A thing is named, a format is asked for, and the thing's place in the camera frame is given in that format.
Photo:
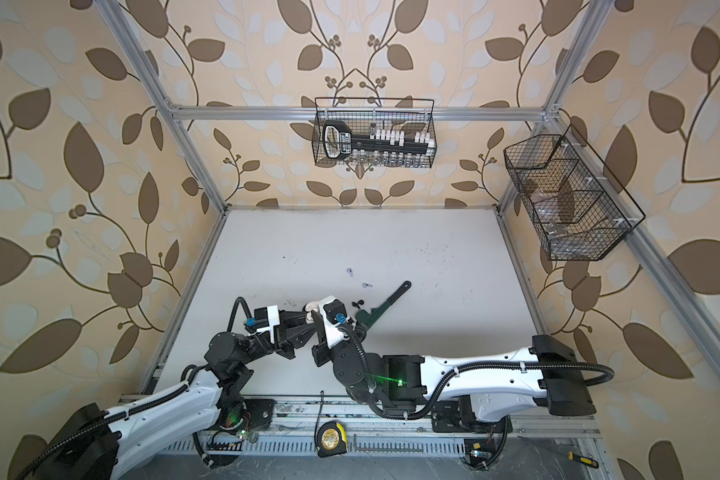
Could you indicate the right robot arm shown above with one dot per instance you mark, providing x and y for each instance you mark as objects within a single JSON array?
[{"x": 409, "y": 387}]

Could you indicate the yellow handled screwdriver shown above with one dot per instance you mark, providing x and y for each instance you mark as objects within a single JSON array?
[{"x": 587, "y": 461}]

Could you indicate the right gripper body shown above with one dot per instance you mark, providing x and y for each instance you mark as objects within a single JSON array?
[{"x": 326, "y": 354}]

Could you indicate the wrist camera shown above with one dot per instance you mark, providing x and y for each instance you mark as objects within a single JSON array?
[
  {"x": 264, "y": 319},
  {"x": 334, "y": 314}
]

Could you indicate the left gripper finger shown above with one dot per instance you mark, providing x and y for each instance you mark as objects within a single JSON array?
[
  {"x": 299, "y": 336},
  {"x": 292, "y": 318}
]

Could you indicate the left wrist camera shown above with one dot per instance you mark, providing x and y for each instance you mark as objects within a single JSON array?
[{"x": 264, "y": 319}]

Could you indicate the white earbud charging case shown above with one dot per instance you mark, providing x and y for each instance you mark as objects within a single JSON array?
[{"x": 315, "y": 306}]

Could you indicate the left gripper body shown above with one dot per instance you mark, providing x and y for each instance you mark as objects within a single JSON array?
[{"x": 279, "y": 332}]

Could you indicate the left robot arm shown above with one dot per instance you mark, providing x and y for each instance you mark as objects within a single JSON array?
[{"x": 105, "y": 444}]

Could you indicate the yellow black tape measure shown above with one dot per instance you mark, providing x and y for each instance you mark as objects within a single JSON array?
[{"x": 331, "y": 440}]

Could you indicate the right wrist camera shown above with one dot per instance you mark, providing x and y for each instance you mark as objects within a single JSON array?
[{"x": 334, "y": 314}]

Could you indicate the green pipe wrench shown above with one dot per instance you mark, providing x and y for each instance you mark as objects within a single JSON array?
[{"x": 368, "y": 318}]

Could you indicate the black wire basket back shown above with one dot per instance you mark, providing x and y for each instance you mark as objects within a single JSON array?
[{"x": 407, "y": 113}]

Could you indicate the black wire basket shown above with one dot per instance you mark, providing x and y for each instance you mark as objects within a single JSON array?
[
  {"x": 407, "y": 113},
  {"x": 577, "y": 205}
]

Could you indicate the black wire basket right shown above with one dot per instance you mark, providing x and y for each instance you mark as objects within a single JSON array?
[{"x": 577, "y": 205}]

